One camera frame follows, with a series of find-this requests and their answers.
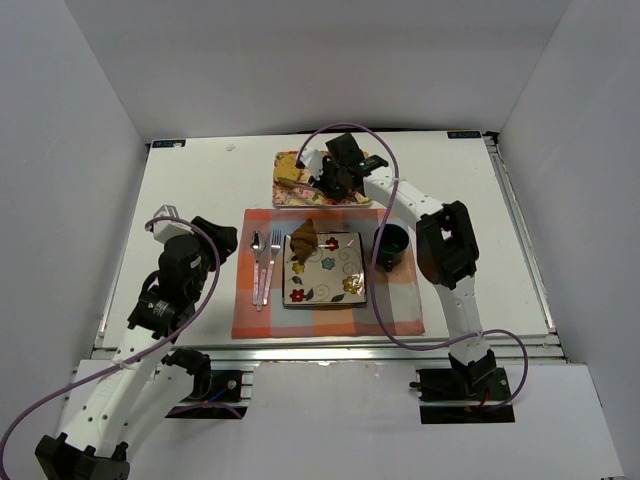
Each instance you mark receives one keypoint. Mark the brown chocolate croissant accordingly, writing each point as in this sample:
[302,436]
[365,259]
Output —
[304,241]

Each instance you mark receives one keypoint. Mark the round yellow sponge cake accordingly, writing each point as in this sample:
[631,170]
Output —
[286,169]

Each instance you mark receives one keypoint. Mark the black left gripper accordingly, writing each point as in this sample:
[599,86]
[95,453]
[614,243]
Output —
[215,236]

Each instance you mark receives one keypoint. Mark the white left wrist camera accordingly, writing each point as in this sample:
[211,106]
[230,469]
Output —
[165,226]

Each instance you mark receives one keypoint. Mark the silver knife pink handle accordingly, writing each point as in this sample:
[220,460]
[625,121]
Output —
[264,265]

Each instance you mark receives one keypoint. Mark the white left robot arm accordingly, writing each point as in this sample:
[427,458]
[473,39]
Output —
[148,375]

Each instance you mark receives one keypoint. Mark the floral square ceramic plate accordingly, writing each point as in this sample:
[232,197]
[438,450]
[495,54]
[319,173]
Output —
[334,275]

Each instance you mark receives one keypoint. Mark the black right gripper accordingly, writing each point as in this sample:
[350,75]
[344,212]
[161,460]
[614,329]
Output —
[332,179]

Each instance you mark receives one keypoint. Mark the floral rectangular serving tray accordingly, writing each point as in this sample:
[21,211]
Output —
[285,200]

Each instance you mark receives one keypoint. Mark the silver fork pink handle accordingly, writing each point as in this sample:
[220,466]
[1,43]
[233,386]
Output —
[275,247]

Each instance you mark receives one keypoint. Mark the checkered orange blue placemat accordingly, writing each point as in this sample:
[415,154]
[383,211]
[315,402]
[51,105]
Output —
[397,309]

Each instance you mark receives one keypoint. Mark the aluminium table frame rail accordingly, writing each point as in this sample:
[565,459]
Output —
[220,178]

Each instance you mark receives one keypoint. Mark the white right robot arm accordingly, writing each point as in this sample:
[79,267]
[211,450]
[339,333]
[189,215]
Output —
[446,248]

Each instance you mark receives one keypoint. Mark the silver spoon pink handle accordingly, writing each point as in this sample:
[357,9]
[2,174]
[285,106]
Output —
[258,245]

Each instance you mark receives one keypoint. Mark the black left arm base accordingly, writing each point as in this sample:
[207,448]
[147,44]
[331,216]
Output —
[221,395]

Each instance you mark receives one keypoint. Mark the dark green mug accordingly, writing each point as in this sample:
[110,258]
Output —
[393,242]

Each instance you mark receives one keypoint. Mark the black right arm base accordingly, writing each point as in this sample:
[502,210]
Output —
[445,400]

